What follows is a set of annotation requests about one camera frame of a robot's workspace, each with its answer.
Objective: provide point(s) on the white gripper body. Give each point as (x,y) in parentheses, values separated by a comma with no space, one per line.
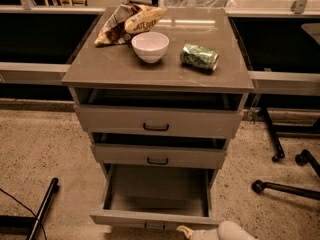
(199,235)

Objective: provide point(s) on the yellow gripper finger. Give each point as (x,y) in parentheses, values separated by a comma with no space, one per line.
(186,231)

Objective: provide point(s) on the grey bottom drawer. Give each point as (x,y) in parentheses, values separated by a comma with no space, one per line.
(156,198)

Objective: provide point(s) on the grey drawer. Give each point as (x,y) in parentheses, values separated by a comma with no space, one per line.
(153,150)
(182,114)
(156,198)

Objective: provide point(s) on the grey middle drawer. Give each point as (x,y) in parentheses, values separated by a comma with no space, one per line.
(153,150)

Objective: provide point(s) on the grey top drawer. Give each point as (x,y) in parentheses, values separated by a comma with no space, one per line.
(182,114)

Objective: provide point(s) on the grey three-drawer cabinet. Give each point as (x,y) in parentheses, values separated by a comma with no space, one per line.
(118,67)

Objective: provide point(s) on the black caster leg lower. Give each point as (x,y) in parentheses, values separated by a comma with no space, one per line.
(259,186)

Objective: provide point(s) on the black caster leg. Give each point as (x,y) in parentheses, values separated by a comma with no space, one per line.
(259,186)
(305,157)

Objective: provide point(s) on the black stand leg right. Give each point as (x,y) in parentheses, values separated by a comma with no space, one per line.
(278,147)

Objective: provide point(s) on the black stand leg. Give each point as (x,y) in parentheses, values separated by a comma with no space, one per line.
(53,188)
(278,147)

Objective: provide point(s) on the black caster leg upper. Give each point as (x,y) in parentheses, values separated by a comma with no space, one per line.
(305,157)

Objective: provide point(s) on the black stand leg left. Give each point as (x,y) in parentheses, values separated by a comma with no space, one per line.
(53,188)

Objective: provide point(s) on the green soda can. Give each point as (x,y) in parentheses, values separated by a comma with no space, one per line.
(199,57)

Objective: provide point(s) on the white ceramic bowl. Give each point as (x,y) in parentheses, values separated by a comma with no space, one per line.
(150,46)

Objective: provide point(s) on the crumpled chip bag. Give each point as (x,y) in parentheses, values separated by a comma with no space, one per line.
(127,21)

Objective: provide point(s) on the white wire basket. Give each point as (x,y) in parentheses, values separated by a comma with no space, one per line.
(197,3)

